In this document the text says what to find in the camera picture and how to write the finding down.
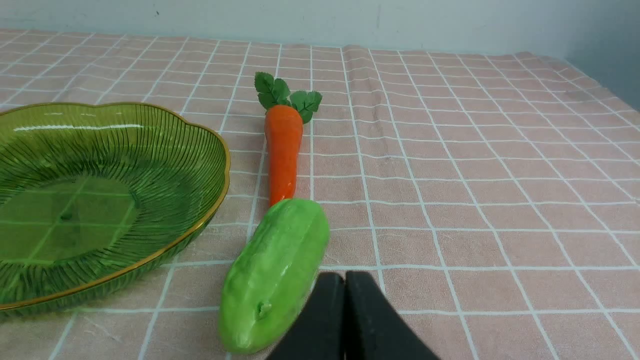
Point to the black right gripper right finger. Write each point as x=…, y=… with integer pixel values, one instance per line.
x=373, y=328

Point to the green glass plate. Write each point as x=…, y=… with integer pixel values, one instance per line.
x=95, y=196

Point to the orange toy carrot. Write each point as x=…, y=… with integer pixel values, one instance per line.
x=286, y=114

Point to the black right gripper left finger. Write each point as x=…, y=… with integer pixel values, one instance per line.
x=316, y=334

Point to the green toy cucumber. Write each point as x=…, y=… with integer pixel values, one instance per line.
x=266, y=287

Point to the pink checkered tablecloth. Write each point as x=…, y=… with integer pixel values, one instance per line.
x=494, y=197

